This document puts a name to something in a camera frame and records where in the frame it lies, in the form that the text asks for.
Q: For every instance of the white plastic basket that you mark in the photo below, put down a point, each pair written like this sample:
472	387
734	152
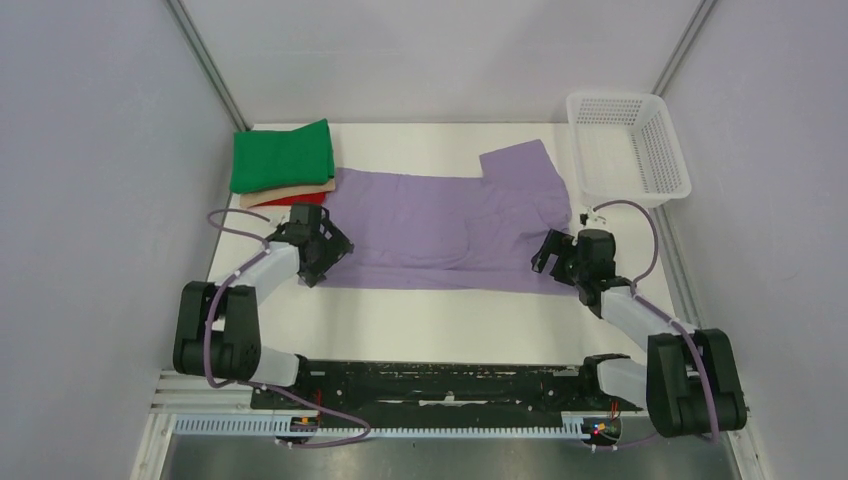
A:
625	147

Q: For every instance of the green folded t-shirt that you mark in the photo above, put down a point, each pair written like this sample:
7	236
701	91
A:
269	159

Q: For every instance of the beige folded t-shirt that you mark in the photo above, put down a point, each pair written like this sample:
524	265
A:
251	200

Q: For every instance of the white cable duct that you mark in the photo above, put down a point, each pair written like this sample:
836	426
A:
570	428

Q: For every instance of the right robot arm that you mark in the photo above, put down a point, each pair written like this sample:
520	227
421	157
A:
689	383

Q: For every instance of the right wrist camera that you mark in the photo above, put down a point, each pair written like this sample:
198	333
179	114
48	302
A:
591	219

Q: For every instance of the red folded t-shirt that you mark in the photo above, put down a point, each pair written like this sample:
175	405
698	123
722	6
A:
316	198

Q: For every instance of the purple t-shirt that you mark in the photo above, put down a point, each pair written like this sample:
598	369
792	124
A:
413	232

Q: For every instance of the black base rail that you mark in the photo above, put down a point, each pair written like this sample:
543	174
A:
399	395

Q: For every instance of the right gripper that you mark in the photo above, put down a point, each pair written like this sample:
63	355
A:
558	244

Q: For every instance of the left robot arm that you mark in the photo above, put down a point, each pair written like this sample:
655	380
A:
218	334

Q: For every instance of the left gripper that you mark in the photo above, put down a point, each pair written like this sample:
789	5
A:
336	247

